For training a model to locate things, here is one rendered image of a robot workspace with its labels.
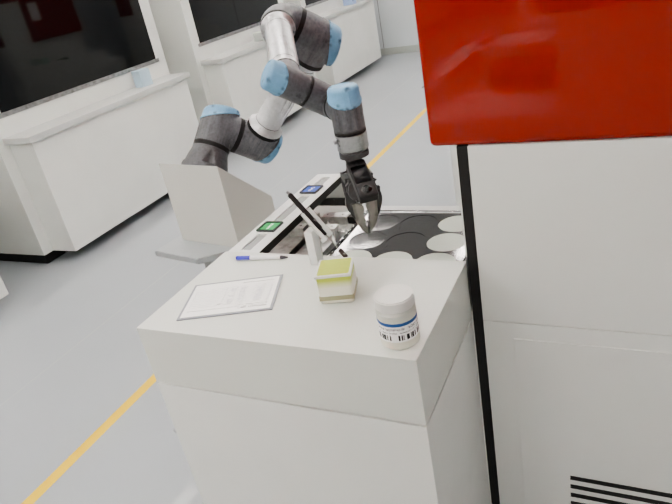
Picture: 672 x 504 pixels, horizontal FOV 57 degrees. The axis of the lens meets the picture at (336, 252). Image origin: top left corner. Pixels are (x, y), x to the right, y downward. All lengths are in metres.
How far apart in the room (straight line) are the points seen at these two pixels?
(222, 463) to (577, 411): 0.81
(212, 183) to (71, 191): 2.73
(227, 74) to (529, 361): 4.96
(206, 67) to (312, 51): 4.28
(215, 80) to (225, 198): 4.22
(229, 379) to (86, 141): 3.54
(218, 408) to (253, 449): 0.12
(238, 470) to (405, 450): 0.45
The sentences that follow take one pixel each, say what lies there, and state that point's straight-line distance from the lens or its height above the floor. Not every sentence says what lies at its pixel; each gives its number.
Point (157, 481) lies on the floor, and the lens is 2.50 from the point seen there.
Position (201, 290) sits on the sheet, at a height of 0.97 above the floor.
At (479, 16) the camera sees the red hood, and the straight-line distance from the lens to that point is 1.18.
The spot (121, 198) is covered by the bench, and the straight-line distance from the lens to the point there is 4.90.
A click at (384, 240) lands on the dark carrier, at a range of 1.64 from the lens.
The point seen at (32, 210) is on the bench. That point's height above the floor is 0.40.
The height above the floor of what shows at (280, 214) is 0.96.
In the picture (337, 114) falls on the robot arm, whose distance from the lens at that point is 1.44.
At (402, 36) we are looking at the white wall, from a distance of 9.93.
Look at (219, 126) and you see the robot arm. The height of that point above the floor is 1.17.
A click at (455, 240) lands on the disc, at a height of 0.90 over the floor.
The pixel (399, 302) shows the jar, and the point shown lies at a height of 1.06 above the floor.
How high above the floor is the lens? 1.60
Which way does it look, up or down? 26 degrees down
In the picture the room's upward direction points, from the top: 11 degrees counter-clockwise
